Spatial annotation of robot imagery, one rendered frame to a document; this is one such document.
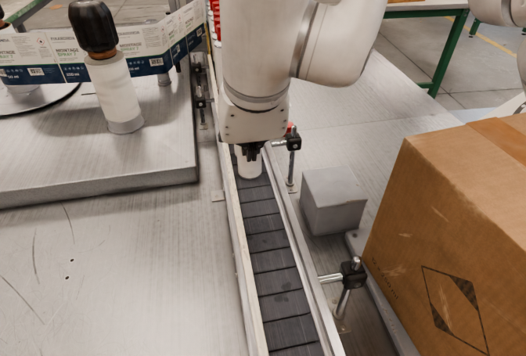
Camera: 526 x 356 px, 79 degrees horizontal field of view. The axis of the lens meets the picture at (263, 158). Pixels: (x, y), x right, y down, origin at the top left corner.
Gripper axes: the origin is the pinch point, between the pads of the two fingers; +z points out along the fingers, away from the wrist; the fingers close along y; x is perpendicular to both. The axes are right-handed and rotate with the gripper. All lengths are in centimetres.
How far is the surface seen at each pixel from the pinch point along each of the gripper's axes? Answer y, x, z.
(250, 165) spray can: -0.7, -2.2, 10.5
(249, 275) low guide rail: 3.4, 19.8, 3.0
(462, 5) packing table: -161, -127, 72
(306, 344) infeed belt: -2.7, 30.1, 2.8
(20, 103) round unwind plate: 57, -40, 28
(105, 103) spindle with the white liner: 29.5, -25.5, 14.8
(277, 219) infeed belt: -3.9, 9.8, 10.4
